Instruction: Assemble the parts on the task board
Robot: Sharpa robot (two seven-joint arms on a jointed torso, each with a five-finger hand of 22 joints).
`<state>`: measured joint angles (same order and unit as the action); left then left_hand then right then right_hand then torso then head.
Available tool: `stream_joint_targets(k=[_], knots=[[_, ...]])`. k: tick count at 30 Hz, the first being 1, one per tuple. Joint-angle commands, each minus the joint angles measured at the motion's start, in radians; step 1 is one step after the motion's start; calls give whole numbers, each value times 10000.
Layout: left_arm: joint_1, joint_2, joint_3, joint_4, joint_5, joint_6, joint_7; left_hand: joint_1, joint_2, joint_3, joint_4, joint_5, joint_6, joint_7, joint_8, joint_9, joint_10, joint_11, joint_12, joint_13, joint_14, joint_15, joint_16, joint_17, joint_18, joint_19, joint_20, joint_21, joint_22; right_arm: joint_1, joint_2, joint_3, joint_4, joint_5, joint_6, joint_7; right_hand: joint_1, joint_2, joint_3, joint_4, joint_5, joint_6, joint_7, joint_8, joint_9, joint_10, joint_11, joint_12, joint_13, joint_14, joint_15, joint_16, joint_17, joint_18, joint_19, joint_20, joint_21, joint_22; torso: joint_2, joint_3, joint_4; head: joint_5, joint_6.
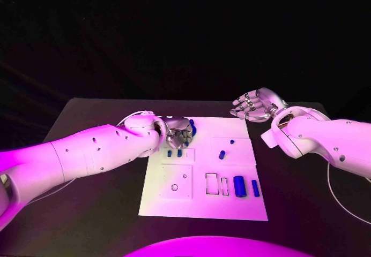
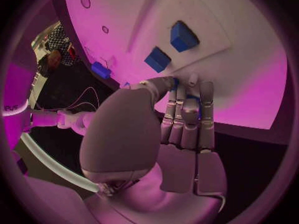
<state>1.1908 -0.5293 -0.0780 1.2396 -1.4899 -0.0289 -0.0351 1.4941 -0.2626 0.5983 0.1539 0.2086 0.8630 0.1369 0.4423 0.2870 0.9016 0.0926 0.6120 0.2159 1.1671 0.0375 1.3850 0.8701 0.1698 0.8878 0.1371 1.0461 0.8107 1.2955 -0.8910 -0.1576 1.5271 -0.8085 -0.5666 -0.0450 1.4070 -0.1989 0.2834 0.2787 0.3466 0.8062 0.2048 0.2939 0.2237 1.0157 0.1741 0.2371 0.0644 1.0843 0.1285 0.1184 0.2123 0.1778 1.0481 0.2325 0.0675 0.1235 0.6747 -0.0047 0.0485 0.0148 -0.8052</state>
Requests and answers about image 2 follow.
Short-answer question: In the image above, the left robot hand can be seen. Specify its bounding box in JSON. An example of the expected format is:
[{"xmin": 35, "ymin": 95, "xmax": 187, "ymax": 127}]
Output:
[{"xmin": 78, "ymin": 74, "xmax": 229, "ymax": 224}]

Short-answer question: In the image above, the blue gear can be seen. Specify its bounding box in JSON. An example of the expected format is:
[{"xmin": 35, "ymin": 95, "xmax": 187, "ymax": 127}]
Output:
[{"xmin": 172, "ymin": 77, "xmax": 203, "ymax": 121}]

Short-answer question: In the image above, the small blue block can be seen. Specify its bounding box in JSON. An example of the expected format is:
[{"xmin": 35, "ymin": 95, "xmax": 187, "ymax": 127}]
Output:
[{"xmin": 143, "ymin": 46, "xmax": 173, "ymax": 74}]

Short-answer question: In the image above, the white task board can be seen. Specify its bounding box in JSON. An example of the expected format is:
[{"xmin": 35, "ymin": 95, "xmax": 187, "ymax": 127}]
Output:
[{"xmin": 51, "ymin": 0, "xmax": 290, "ymax": 146}]

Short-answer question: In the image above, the blue cylinder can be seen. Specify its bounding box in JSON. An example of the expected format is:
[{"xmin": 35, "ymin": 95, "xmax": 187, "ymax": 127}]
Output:
[{"xmin": 90, "ymin": 61, "xmax": 112, "ymax": 80}]

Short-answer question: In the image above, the person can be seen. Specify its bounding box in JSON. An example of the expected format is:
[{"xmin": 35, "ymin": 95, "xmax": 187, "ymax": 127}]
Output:
[{"xmin": 36, "ymin": 25, "xmax": 82, "ymax": 78}]

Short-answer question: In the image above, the large blue block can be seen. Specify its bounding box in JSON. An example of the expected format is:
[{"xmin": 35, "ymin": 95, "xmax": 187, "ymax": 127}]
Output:
[{"xmin": 168, "ymin": 20, "xmax": 201, "ymax": 53}]

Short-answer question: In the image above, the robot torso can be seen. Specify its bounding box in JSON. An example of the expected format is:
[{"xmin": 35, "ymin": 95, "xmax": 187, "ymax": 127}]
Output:
[{"xmin": 1, "ymin": 62, "xmax": 101, "ymax": 193}]

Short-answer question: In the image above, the white cable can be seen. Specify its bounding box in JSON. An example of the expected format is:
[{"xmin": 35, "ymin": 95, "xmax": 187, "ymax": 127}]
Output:
[{"xmin": 66, "ymin": 87, "xmax": 101, "ymax": 112}]

